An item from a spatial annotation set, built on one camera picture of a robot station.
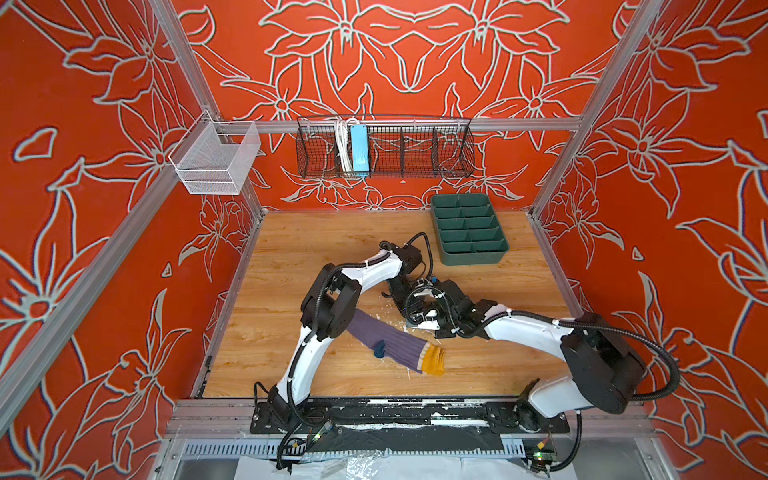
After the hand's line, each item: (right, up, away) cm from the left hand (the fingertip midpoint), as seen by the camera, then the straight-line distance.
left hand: (415, 315), depth 89 cm
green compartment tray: (+22, +27, +17) cm, 39 cm away
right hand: (+3, +1, 0) cm, 3 cm away
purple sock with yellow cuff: (-7, -7, -4) cm, 11 cm away
